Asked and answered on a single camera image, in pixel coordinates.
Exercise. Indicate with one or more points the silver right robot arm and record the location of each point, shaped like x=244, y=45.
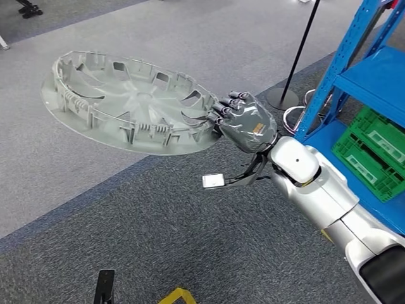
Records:
x=316, y=197

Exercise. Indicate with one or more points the black pole stanchion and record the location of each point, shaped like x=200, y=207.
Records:
x=282, y=99

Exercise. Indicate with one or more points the grey plastic wheel hubcap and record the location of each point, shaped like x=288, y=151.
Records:
x=136, y=100

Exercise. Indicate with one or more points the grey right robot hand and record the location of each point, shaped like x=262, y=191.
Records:
x=250, y=126

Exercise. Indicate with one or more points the grey metal robot bracket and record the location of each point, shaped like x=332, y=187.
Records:
x=104, y=287

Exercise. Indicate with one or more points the chrome base stanchion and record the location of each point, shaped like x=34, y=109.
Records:
x=296, y=121

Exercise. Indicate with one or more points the yellow floor tape square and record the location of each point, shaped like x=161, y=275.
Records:
x=326, y=236

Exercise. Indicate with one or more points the blue metal shelf rack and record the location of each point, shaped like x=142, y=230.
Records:
x=373, y=79

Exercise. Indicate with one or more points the black stand foot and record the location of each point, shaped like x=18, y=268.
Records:
x=30, y=9

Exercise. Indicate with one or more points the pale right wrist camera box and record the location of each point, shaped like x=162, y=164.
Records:
x=213, y=181

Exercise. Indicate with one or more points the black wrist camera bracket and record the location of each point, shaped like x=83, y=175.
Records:
x=250, y=174

